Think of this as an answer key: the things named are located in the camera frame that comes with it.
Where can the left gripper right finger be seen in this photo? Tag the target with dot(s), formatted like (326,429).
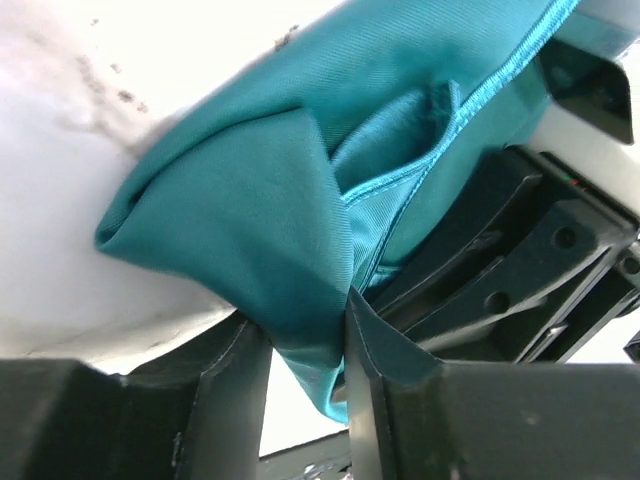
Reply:
(414,416)

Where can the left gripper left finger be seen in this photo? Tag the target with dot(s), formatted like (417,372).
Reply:
(193,413)

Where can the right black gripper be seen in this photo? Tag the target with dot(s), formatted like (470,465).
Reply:
(518,251)

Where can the teal cloth napkin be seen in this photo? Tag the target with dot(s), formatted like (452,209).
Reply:
(323,166)

